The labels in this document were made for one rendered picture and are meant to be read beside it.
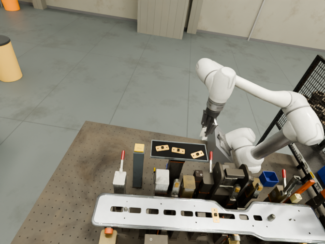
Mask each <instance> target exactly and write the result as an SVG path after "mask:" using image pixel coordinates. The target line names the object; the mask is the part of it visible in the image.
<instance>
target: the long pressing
mask: <svg viewBox="0 0 325 244"><path fill-rule="evenodd" d="M161 204H162V205H161ZM111 207H123V212H112V211H111ZM124 207H127V208H128V209H129V208H140V209H141V213H129V210H128V211H127V212H125V211H124ZM211 208H217V209H218V213H221V214H233V215H234V216H235V218H234V219H225V218H219V219H220V222H219V223H214V222H213V217H212V218H209V217H196V216H195V212H205V213H212V211H211ZM147 209H158V210H159V213H158V214H147V213H146V210H147ZM164 210H174V211H176V215H164V214H163V211H164ZM298 210H299V211H298ZM181 211H190V212H192V213H193V216H182V215H181ZM240 214H243V215H247V216H248V220H241V219H240V218H239V215H240ZM270 214H274V215H275V216H276V218H275V219H274V220H273V221H269V220H268V218H267V217H268V216H269V215H270ZM254 215H258V216H261V218H262V221H256V220H254V217H253V216H254ZM124 218H125V219H124ZM290 218H291V219H292V220H291V221H290V220H289V219H290ZM294 219H295V221H294ZM91 222H92V224H93V225H94V226H97V227H112V228H129V229H154V230H171V231H189V232H206V233H223V234H241V235H252V236H254V237H257V238H259V239H261V240H263V241H273V242H290V243H308V244H318V243H321V244H325V229H324V227H323V226H322V224H321V222H320V220H319V218H318V216H317V214H316V213H315V211H314V209H313V208H312V207H311V206H309V205H306V204H291V203H277V202H263V201H252V202H251V203H250V204H249V205H248V207H247V208H246V209H245V210H238V209H226V208H224V207H222V206H221V205H220V204H219V203H218V202H217V201H215V200H209V199H195V198H175V197H160V196H146V195H132V194H117V193H100V194H99V195H98V197H97V199H96V203H95V206H94V210H93V214H92V218H91ZM196 222H197V223H196ZM253 225H254V227H253ZM266 226H267V227H266ZM309 233H310V234H309Z"/></svg>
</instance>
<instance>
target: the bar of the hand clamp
mask: <svg viewBox="0 0 325 244"><path fill-rule="evenodd" d="M300 180H301V178H300V177H299V176H296V175H293V177H292V178H291V180H290V181H289V183H288V184H287V185H286V187H285V188H284V189H283V192H284V195H285V193H286V192H287V195H286V196H288V195H289V194H290V193H291V191H292V190H293V189H294V187H295V186H296V185H301V184H302V182H301V181H300Z"/></svg>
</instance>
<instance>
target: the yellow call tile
mask: <svg viewBox="0 0 325 244"><path fill-rule="evenodd" d="M134 152H144V144H135V147H134Z"/></svg>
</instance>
